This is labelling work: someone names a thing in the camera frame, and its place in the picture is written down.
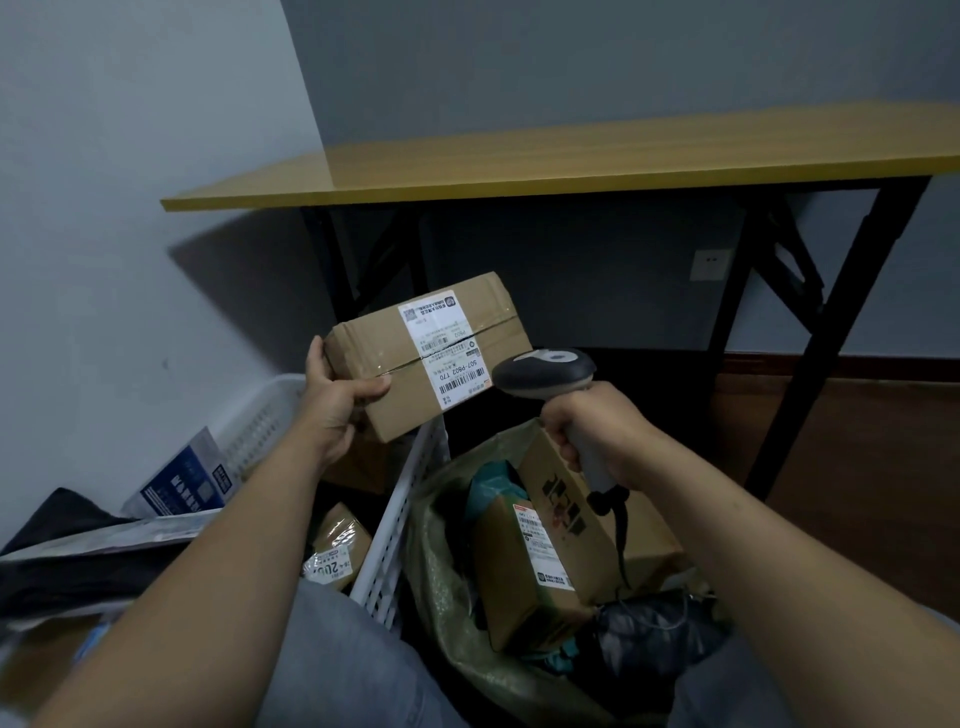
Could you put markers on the black plastic parcel bag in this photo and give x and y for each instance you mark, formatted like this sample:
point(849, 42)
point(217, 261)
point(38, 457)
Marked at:
point(660, 630)

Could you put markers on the blue and white carton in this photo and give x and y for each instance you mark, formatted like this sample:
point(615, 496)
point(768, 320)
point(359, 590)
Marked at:
point(184, 480)

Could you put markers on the teal parcel bag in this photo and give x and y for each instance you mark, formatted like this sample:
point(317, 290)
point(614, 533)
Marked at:
point(491, 487)

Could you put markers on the dark grey parcel bag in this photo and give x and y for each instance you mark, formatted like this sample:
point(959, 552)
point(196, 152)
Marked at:
point(52, 555)

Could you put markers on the white plastic basket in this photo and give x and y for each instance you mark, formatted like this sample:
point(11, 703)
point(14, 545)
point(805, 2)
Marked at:
point(390, 540)

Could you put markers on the person's left hand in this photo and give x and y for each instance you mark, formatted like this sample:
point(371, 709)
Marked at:
point(326, 409)

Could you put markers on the person's right hand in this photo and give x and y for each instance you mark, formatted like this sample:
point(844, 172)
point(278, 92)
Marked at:
point(607, 427)

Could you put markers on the plain brown cardboard box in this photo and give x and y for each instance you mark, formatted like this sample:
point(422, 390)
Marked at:
point(45, 667)

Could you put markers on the grey handheld barcode scanner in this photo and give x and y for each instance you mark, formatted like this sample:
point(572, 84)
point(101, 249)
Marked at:
point(544, 371)

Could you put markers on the person's left forearm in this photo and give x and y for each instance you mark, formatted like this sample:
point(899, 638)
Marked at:
point(202, 592)

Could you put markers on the person's right forearm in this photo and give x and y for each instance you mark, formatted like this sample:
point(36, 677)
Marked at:
point(780, 592)

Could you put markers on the white wall socket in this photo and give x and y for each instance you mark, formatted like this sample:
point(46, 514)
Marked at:
point(709, 265)

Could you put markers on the yellow-green woven sack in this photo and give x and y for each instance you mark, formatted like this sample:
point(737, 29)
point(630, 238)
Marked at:
point(442, 600)

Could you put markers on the person's right thumb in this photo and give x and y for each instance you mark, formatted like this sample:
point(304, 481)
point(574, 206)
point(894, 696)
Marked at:
point(566, 446)

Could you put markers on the person's grey trousers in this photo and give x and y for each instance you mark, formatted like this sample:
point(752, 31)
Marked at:
point(337, 667)

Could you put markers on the grey flat mailer bag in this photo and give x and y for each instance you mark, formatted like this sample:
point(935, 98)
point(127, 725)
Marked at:
point(112, 536)

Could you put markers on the labelled cardboard parcel box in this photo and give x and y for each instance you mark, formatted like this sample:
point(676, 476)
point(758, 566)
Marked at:
point(450, 337)

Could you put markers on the yellow folding table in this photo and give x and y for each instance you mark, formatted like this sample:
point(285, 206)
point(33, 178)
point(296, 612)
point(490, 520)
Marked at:
point(600, 157)

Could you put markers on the cardboard box with black print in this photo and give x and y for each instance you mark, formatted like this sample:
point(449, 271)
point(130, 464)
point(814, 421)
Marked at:
point(652, 536)

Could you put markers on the small labelled cardboard box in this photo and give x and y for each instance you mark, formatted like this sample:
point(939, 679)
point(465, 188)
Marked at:
point(339, 551)

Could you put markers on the cardboard box with red-edged label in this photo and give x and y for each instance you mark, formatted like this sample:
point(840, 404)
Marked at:
point(517, 592)

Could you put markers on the person's left thumb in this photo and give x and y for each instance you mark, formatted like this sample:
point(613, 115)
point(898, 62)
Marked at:
point(367, 390)

